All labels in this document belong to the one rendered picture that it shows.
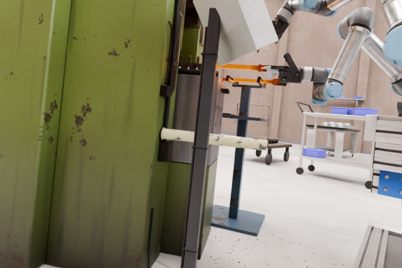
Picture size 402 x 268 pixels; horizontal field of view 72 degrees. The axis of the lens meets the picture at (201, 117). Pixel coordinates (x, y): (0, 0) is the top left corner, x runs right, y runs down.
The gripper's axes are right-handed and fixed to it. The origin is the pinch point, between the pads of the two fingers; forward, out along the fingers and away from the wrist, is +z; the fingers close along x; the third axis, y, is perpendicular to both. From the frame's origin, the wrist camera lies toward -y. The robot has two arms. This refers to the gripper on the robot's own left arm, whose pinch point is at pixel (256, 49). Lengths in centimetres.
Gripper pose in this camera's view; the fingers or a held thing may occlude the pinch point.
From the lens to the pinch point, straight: 158.0
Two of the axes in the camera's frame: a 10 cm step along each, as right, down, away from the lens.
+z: -5.6, 8.2, 0.9
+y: 8.1, 5.7, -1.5
